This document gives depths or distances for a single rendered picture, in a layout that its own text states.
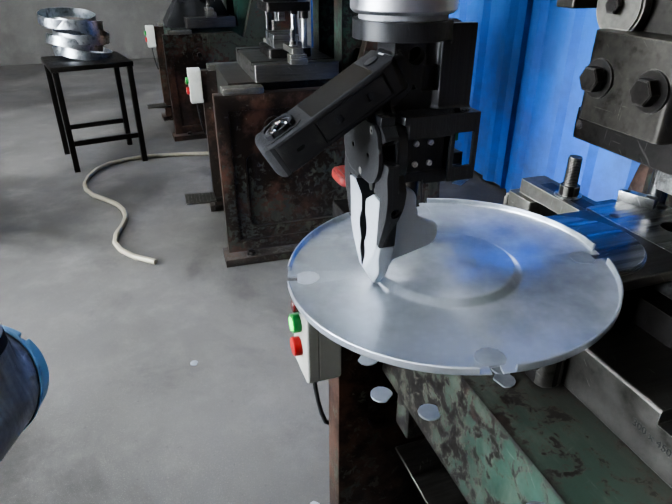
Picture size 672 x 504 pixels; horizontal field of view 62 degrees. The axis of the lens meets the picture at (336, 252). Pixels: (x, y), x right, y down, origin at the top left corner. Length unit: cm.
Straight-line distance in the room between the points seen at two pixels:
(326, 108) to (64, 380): 145
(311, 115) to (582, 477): 37
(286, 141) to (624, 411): 38
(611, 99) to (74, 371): 153
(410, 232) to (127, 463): 111
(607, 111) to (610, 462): 31
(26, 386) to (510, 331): 50
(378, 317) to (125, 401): 122
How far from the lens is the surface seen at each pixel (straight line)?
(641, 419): 56
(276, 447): 141
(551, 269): 53
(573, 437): 58
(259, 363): 165
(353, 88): 40
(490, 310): 47
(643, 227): 67
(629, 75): 56
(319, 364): 80
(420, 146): 43
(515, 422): 58
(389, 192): 41
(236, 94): 197
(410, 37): 40
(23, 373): 70
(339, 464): 97
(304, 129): 39
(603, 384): 58
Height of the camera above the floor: 103
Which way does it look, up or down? 28 degrees down
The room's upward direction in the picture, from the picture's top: straight up
